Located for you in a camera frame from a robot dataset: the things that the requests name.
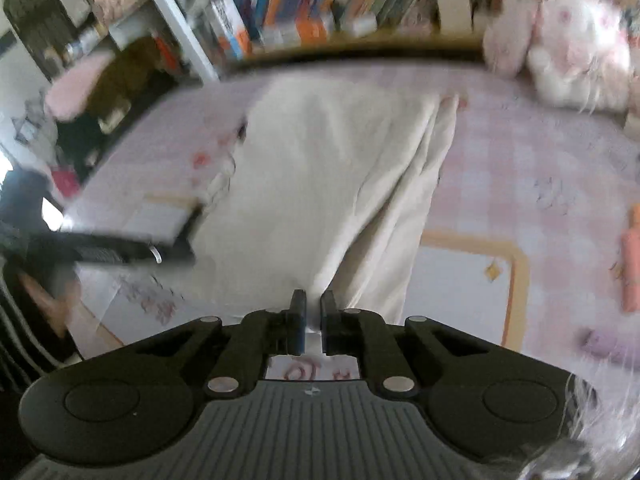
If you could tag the person's left hand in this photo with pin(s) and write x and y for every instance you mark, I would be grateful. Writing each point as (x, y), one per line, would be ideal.
(56, 309)

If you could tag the pink checkered desk mat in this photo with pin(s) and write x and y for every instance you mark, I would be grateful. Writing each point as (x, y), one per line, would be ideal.
(557, 183)

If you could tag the purple highlighter pen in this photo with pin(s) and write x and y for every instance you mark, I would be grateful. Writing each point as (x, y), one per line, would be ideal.
(610, 347)

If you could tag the pink soft cloth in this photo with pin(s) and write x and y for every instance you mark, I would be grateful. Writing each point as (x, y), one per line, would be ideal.
(68, 95)

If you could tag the white orange box lying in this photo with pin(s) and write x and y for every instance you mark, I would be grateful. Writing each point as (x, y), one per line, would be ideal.
(298, 33)

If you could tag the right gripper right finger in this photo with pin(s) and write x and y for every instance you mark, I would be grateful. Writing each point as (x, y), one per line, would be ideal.
(365, 336)

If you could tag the white orange medicine box upright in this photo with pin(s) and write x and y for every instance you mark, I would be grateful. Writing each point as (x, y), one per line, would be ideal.
(229, 29)

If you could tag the white shelf post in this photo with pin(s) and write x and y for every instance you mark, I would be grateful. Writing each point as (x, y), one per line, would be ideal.
(189, 44)

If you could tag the white printed t-shirt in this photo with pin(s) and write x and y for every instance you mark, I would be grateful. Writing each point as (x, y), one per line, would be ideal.
(329, 192)

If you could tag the brown bag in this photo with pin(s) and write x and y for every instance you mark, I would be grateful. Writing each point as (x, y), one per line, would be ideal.
(129, 75)

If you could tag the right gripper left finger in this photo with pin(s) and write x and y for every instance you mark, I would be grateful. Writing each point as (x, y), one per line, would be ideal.
(247, 347)

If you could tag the pink white plush toy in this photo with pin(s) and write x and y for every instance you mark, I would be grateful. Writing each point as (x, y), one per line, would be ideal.
(577, 52)

